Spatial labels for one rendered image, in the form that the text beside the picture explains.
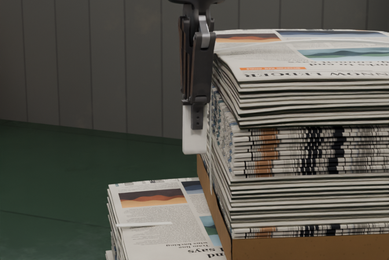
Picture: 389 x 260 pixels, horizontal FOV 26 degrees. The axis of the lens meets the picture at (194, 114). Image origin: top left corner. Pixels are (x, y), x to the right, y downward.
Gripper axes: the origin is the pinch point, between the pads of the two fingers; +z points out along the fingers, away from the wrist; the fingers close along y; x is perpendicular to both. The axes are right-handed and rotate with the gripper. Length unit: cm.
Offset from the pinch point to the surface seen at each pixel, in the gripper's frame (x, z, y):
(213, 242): -1.0, 13.1, -8.1
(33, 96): 19, 81, 386
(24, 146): 25, 97, 335
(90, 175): -6, 96, 279
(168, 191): 1.5, 12.9, 11.7
